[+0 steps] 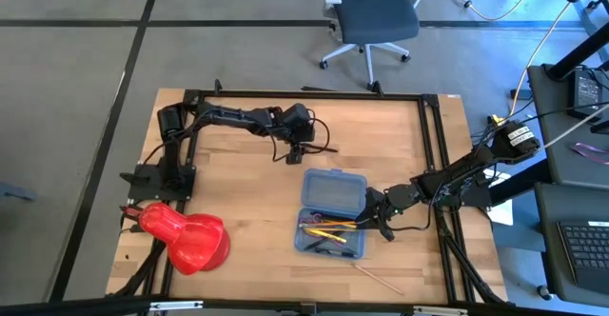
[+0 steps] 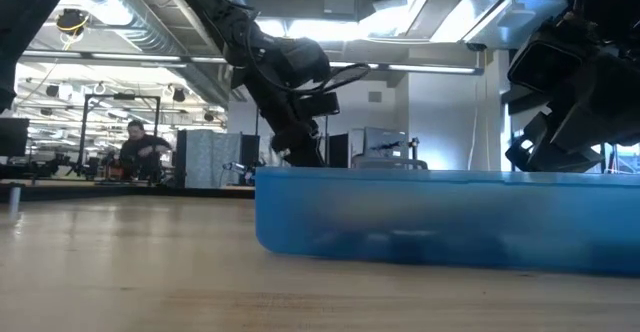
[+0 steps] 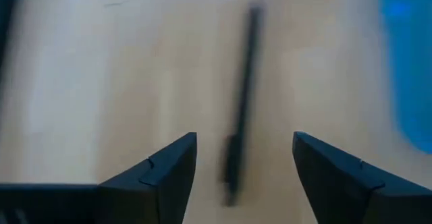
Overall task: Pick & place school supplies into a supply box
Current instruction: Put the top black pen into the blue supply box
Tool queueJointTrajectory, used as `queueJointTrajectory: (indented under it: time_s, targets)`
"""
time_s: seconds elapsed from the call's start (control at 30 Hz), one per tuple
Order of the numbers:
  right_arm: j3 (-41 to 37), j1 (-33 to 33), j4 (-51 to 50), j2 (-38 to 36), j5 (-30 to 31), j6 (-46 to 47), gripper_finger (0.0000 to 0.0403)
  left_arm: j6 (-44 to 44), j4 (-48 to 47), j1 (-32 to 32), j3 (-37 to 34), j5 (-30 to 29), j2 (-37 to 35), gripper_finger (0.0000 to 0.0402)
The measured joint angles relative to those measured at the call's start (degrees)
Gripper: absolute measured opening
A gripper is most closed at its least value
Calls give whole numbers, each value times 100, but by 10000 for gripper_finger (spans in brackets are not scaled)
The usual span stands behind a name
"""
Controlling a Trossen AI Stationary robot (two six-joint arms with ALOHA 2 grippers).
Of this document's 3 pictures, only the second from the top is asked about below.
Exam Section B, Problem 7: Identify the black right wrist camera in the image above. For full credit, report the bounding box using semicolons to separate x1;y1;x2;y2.
506;36;589;96

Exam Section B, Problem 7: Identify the ceiling light strip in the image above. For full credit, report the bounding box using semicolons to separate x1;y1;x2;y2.
19;49;184;64
387;63;477;75

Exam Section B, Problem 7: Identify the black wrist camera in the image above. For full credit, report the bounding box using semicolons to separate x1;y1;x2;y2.
506;36;589;96
293;91;342;119

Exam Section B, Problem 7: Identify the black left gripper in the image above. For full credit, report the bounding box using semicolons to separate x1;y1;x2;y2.
224;9;372;169

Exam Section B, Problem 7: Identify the blue plastic supply box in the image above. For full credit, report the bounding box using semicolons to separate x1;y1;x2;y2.
254;165;640;277

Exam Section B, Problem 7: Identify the yellow ceiling cable reel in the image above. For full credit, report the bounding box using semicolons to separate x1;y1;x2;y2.
55;7;90;37

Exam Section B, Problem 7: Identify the small white post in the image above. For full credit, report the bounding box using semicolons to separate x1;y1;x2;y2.
8;184;22;219

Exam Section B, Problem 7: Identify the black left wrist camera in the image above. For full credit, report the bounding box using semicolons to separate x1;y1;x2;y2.
293;91;342;119

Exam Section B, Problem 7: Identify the black monitor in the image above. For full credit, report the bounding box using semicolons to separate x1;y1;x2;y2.
0;116;30;158
327;132;351;169

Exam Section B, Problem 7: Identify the grey monitor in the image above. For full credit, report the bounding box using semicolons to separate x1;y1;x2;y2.
362;126;410;161

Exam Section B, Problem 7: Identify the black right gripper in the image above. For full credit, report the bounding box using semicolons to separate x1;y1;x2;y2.
504;0;640;174

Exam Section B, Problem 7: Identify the grey partition screen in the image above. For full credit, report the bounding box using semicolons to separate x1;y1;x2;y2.
174;129;261;189

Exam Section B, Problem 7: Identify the person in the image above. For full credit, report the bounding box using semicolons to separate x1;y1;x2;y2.
118;119;173;183

